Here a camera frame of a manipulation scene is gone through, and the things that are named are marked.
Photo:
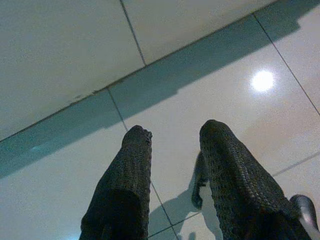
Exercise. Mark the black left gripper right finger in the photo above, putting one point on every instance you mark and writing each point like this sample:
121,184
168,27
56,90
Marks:
240,185

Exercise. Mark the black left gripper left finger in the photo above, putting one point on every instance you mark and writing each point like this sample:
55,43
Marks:
120,190

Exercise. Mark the black glossy robot foot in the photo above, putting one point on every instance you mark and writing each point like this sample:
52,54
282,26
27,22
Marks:
307,212

